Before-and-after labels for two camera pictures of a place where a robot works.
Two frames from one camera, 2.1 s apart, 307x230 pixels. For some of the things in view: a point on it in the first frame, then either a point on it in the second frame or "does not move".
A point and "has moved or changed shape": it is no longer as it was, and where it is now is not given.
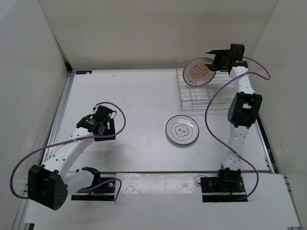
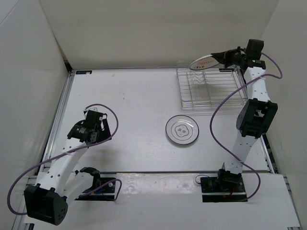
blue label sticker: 84,72 does not move
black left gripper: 110,133 -> 104,134
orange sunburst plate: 196,73 has moved or changed shape
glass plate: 182,129 does not move
